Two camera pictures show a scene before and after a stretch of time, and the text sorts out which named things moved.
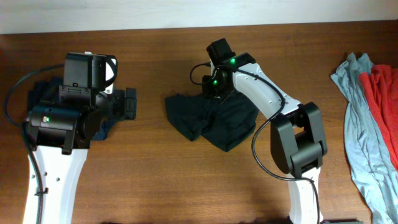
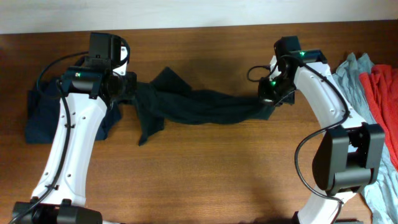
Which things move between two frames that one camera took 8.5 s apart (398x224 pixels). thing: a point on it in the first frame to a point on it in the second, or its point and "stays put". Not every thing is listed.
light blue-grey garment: x=372 y=164 stays put
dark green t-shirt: x=224 y=122 to x=166 y=96
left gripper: x=126 y=104 to x=131 y=91
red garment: x=380 y=84 stays put
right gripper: x=208 y=90 to x=264 y=96
